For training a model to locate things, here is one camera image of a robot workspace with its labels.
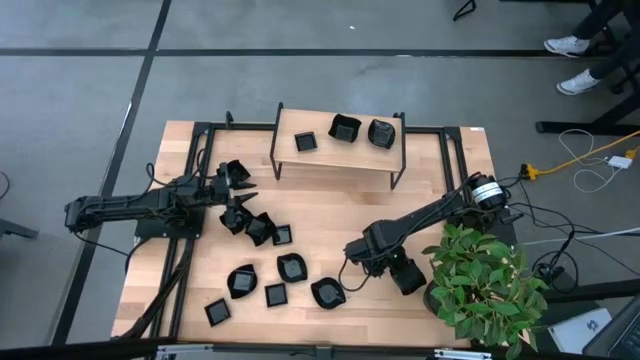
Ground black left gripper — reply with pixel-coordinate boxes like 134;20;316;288
212;163;260;221

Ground black square mini plate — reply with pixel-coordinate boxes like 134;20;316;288
264;282;289;308
293;130;319;153
271;224;294;247
226;159;252;184
203;298;232;328

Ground black leaf-shaped mini plate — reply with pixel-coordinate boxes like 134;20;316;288
310;276;348;311
226;263;259;301

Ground black rounded mini plate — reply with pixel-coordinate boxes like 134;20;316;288
367;119;397;150
276;252;309;284

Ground wooden shelf with black legs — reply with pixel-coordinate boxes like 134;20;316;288
268;102;407;191

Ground green leafy potted plant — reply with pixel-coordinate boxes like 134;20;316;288
421;222;551;360

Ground white box with logo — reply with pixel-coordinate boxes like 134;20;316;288
546;307;614;355

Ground black furniture foot bar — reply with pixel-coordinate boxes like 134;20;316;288
542;277;640;307

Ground black rig beam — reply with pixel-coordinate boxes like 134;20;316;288
0;337;640;360

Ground dark chair base leg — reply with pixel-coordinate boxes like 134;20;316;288
0;216;40;242

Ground dark grey laptop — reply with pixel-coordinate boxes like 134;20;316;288
582;294;640;360

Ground person's foot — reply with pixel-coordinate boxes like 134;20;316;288
543;34;592;59
556;68;606;97

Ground person's leg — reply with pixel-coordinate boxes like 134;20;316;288
589;29;640;81
572;0;624;41

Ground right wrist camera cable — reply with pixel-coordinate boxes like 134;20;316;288
338;255;374;293

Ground black metal table frame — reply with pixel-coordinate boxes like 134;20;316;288
119;110;469;344

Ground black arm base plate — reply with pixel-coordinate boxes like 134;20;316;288
134;207;206;240
447;207;519;246

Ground silver metal bracket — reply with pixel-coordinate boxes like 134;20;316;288
155;343;217;360
433;348;494;360

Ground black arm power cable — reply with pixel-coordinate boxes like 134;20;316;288
73;230;151;274

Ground black coiled cable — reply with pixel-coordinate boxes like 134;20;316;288
531;248;581;296

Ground yellow extension cord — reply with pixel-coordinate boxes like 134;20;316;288
523;128;640;182

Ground grey cable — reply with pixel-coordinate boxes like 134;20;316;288
517;227;640;247

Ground thin white cable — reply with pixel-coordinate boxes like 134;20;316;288
557;128;617;195

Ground black desk frame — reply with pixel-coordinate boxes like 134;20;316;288
535;0;640;137

